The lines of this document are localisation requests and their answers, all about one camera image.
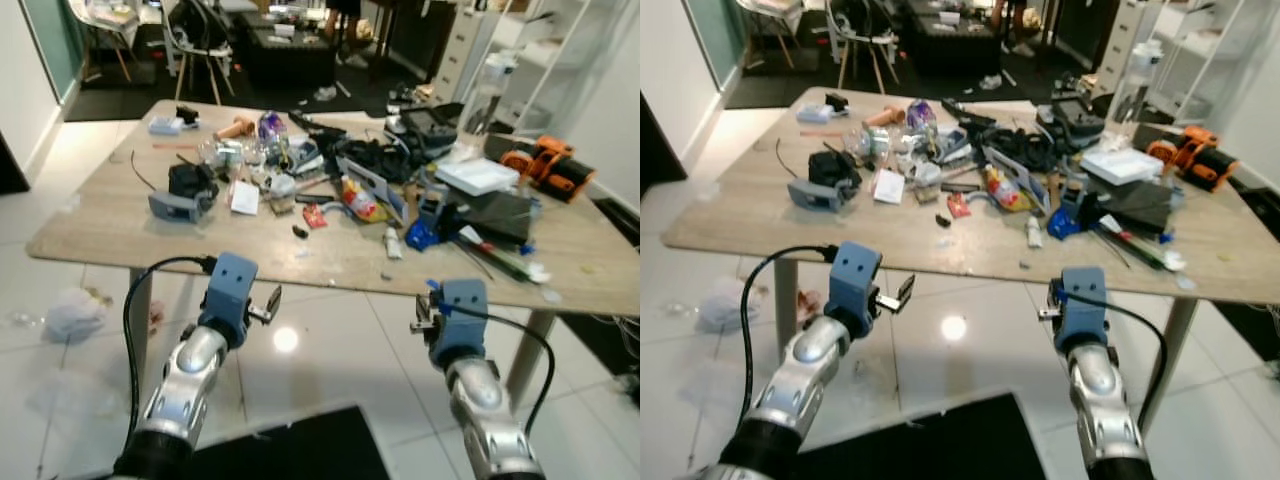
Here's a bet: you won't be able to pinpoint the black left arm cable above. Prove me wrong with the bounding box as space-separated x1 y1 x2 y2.
121 256 219 446
738 244 839 433

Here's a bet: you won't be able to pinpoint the purple foil bag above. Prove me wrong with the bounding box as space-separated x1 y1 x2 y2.
257 110 292 153
905 98 940 142

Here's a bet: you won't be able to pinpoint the green and red sticks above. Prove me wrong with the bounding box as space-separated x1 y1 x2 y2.
1097 214 1188 274
458 228 552 285

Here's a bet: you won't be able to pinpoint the black floor mat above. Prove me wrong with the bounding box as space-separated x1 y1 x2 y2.
788 393 1047 480
188 404 393 480

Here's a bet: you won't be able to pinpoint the grey plastic bracket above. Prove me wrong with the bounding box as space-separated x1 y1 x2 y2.
148 192 202 224
787 178 842 212

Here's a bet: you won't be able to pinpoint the orange and black power tool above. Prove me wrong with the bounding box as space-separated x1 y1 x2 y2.
1145 124 1242 194
500 135 598 205

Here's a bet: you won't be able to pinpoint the blue plastic part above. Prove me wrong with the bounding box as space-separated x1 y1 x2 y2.
1047 180 1097 242
405 190 453 252

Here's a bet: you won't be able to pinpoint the black hard case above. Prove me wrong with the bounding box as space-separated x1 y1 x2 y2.
400 103 467 152
1045 94 1107 142

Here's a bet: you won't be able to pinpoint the black low table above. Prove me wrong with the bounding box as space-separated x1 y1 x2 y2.
244 18 339 88
904 4 1003 78

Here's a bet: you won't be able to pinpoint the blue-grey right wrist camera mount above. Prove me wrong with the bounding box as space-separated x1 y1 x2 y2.
1050 266 1109 353
428 278 491 367

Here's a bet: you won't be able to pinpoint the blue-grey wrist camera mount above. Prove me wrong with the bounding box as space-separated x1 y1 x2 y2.
825 241 884 336
428 278 491 367
1050 266 1109 353
198 252 259 349

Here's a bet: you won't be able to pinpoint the light wooden table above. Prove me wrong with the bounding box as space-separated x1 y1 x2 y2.
660 86 1280 436
25 98 641 406

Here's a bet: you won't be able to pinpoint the flat white box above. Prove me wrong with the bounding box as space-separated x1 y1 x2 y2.
1079 146 1165 187
434 158 522 199

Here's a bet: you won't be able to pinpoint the flat black board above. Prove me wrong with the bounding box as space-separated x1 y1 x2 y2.
446 190 542 247
1090 179 1183 237

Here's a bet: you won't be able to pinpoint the white chair with wooden legs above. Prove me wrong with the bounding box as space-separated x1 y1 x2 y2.
160 0 237 106
825 0 903 93

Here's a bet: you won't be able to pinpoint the tall clear plastic bottle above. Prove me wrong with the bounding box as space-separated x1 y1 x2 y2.
1114 38 1167 123
464 50 517 133

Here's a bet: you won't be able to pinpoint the thin black wire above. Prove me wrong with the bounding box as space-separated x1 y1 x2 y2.
774 137 803 182
129 150 161 193

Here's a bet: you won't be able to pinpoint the black tangled cable pile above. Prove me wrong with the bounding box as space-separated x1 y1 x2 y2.
985 125 1073 176
335 135 433 188

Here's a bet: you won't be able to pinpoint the white shelf rack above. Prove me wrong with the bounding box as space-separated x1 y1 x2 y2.
432 0 623 133
1094 0 1273 123

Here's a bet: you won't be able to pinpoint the yellow and red snack bag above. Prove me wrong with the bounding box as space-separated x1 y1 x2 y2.
340 175 390 224
983 165 1037 214

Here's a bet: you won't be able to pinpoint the black boxy device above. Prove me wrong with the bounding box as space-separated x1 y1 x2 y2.
167 162 220 209
808 150 864 196

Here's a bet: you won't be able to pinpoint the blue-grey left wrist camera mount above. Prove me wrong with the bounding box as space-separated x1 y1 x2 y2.
825 241 884 336
198 252 259 349

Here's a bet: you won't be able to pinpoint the crumpled white plastic bag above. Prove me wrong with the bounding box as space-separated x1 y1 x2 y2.
697 277 762 332
42 289 109 344

